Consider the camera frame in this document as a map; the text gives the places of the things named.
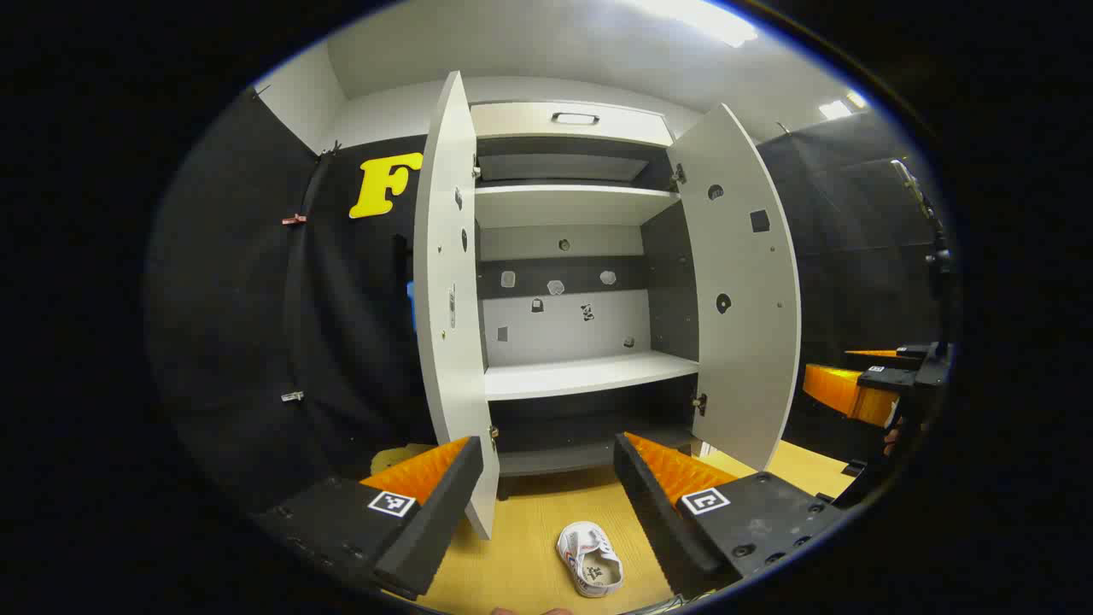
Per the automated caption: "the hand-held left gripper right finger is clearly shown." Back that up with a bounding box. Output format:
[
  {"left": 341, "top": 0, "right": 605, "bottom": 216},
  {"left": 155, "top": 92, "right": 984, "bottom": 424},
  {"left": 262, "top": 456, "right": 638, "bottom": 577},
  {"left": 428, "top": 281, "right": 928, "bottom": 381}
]
[{"left": 613, "top": 431, "right": 846, "bottom": 599}]

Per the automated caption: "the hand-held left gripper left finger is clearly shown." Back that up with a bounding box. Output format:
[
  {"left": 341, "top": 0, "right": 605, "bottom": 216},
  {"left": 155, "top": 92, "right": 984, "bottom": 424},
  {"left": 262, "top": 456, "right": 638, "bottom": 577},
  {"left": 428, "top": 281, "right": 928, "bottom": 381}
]
[{"left": 256, "top": 436, "right": 485, "bottom": 601}]

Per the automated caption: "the white canvas shoe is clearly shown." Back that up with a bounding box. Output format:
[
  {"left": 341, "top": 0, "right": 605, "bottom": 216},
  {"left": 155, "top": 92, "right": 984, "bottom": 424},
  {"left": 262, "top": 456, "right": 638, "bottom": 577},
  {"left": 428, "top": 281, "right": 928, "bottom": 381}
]
[{"left": 556, "top": 520, "right": 625, "bottom": 598}]

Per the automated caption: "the white grey shoe cabinet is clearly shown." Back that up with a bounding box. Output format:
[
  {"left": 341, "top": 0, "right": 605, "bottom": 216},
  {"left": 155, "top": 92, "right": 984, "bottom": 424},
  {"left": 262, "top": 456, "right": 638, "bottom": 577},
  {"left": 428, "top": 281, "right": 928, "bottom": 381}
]
[{"left": 468, "top": 98, "right": 705, "bottom": 503}]

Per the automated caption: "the white shoe cabinet door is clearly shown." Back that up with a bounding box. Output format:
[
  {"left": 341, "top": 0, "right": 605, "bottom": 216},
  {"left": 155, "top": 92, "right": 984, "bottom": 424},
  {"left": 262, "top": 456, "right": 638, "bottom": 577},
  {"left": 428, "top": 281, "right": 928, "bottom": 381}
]
[
  {"left": 413, "top": 70, "right": 500, "bottom": 541},
  {"left": 666, "top": 102, "right": 802, "bottom": 473}
]

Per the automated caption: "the black stand pole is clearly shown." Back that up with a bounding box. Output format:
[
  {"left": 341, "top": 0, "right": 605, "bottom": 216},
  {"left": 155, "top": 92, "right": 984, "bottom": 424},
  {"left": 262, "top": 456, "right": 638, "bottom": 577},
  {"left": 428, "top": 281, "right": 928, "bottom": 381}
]
[{"left": 891, "top": 158, "right": 956, "bottom": 347}]

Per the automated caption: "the ceiling light panel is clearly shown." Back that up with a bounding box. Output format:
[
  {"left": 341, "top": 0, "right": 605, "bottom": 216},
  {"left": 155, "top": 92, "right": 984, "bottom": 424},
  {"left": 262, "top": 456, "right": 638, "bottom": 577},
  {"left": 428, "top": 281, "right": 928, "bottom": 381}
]
[
  {"left": 818, "top": 89, "right": 870, "bottom": 120},
  {"left": 628, "top": 0, "right": 759, "bottom": 49}
]

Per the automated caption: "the black backdrop cloth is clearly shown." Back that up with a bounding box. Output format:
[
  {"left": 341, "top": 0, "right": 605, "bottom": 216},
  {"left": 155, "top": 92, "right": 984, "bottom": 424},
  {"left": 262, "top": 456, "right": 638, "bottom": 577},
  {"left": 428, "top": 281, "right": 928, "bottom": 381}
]
[{"left": 145, "top": 85, "right": 953, "bottom": 513}]

